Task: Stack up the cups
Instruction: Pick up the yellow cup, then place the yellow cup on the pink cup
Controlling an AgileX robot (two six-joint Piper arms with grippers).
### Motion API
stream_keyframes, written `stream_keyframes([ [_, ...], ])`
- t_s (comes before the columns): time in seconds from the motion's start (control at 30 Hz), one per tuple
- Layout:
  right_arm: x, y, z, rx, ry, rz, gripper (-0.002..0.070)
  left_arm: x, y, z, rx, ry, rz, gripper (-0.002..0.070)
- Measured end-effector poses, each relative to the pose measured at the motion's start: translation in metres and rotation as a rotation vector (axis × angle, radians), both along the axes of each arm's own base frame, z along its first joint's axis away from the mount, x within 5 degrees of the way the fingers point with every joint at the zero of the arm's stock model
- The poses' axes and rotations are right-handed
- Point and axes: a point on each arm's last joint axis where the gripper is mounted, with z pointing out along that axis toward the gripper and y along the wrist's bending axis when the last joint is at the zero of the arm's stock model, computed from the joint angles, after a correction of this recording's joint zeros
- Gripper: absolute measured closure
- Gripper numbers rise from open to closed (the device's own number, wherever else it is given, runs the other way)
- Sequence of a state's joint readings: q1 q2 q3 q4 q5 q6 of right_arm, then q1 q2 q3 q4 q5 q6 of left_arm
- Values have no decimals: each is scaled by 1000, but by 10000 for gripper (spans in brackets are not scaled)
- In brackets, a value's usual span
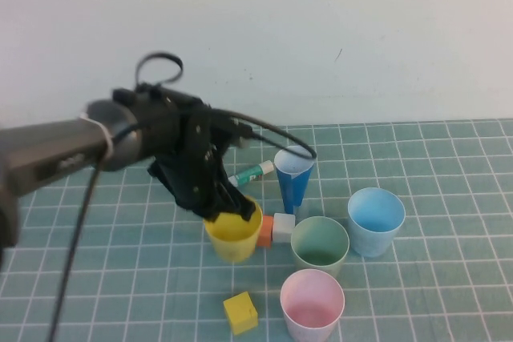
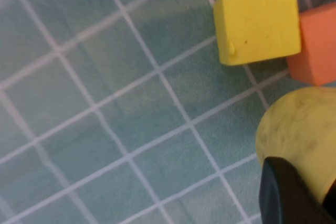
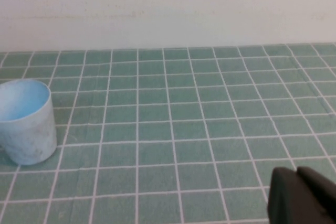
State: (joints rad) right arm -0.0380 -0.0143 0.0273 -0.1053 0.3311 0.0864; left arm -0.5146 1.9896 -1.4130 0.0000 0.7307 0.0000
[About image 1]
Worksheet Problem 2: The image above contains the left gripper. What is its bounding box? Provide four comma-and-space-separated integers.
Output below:
147, 111, 258, 223

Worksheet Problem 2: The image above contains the yellow plastic cup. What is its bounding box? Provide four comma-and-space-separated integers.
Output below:
204, 196, 264, 265

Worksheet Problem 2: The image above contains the green plastic cup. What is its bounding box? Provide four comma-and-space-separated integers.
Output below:
290, 215, 351, 280

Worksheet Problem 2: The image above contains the blue plastic cup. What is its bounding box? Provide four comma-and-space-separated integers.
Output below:
347, 187, 406, 259

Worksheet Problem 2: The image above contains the orange foam block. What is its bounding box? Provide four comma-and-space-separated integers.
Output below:
256, 215, 276, 248

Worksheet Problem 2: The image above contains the green white glue stick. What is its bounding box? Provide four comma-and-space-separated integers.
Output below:
228, 159, 276, 187

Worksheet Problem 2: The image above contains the white foam block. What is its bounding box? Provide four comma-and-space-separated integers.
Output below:
272, 212, 297, 244

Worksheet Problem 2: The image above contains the yellow foam cube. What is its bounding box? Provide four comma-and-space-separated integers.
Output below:
222, 290, 259, 336

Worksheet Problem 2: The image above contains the pink plastic cup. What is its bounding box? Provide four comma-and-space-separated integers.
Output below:
279, 269, 346, 342

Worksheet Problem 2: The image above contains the green checked tablecloth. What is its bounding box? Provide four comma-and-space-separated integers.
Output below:
0, 117, 513, 342

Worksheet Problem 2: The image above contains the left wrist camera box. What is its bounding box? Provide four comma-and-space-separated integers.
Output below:
212, 111, 253, 149

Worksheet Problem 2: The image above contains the black camera cable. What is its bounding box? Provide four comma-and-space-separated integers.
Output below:
212, 108, 318, 159

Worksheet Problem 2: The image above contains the white cable tie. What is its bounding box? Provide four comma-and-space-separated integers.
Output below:
79, 112, 115, 161

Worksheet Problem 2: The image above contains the black cable loop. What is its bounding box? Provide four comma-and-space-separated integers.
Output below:
135, 50, 184, 91

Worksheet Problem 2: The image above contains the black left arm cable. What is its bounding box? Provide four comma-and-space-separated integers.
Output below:
46, 123, 141, 342

